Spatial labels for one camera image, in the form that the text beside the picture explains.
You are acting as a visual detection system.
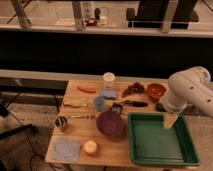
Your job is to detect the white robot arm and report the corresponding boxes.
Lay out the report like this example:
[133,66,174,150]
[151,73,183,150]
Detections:
[160,66,213,129]

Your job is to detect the orange bowl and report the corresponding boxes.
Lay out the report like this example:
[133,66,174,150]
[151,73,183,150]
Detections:
[146,83,166,102]

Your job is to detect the purple bowl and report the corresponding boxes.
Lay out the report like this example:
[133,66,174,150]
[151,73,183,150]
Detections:
[96,111,125,136]

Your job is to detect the black rectangular block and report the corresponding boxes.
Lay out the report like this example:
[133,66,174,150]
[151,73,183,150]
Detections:
[156,103,166,112]

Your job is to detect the green plastic tray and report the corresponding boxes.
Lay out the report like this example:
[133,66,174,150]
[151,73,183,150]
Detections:
[128,113,200,167]

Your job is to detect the bunch of dark grapes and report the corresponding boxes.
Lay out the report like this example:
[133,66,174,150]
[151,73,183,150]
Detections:
[122,82,145,97]

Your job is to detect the small black box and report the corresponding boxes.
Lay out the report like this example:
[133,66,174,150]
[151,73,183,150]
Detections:
[111,103,123,114]

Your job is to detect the blue sponge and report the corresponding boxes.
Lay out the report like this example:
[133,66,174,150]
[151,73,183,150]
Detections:
[101,90,116,99]

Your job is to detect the blue cup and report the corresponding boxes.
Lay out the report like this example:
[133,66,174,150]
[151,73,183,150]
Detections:
[93,96,105,111]

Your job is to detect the white cup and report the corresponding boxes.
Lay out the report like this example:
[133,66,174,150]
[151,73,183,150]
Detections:
[103,72,115,88]

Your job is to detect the yellow round fruit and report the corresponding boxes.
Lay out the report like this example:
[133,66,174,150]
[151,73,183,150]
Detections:
[83,140,98,155]

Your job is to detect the metal fork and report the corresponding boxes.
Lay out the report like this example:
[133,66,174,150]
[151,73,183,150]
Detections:
[68,114,95,119]

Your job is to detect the yellow banana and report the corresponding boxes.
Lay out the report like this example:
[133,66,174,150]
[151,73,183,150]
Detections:
[63,97,87,108]

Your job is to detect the blue cloth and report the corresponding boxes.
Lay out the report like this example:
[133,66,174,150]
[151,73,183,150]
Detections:
[52,138,80,161]

